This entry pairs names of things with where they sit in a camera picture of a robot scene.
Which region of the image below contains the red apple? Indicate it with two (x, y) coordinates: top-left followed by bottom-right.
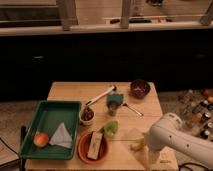
(33, 132), (49, 148)

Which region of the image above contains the white folded cloth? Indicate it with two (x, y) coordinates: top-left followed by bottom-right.
(49, 123), (72, 149)

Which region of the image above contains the green plastic cup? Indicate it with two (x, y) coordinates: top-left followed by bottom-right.
(100, 121), (118, 138)

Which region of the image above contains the wooden railing beam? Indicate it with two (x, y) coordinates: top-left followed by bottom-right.
(0, 21), (213, 36)

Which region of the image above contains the spice bottle rack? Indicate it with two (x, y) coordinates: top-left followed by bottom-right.
(178, 90), (213, 139)

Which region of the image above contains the white cup with brown contents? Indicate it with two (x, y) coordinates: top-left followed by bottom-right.
(79, 106), (95, 126)

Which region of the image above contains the white handled brush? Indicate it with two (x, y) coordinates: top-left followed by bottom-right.
(85, 85), (117, 106)

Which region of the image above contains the yellow banana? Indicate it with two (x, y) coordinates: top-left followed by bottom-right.
(130, 138), (146, 151)

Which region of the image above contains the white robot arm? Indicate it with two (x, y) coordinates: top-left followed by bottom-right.
(145, 113), (213, 168)

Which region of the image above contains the metal spoon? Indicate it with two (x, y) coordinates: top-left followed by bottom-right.
(123, 103), (144, 117)

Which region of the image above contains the green plastic tray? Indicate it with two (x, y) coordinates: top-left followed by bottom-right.
(19, 101), (81, 160)

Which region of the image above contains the orange plate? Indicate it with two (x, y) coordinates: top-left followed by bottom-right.
(77, 131), (109, 164)

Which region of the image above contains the black cable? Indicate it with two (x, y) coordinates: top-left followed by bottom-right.
(178, 161), (213, 171)

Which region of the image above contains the beige rectangular block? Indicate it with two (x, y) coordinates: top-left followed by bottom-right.
(87, 132), (103, 160)

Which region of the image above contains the teal topped cup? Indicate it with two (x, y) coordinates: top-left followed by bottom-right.
(106, 94), (124, 116)

